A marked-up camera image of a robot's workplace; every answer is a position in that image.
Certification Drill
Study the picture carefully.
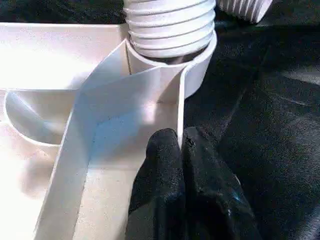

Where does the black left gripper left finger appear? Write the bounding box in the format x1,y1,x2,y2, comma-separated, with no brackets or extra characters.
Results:
127,127,188,240

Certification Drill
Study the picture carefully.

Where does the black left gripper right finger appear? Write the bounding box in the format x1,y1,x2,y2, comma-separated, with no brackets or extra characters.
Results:
180,126,256,240

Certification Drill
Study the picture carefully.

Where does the white plastic table leg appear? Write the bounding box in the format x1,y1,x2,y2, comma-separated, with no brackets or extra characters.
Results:
123,0,216,60
217,0,274,25

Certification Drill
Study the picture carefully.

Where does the white plastic table top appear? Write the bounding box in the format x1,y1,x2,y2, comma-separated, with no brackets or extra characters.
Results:
0,21,218,240

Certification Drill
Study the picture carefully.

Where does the black mat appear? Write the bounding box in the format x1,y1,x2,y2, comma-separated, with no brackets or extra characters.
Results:
0,0,320,240

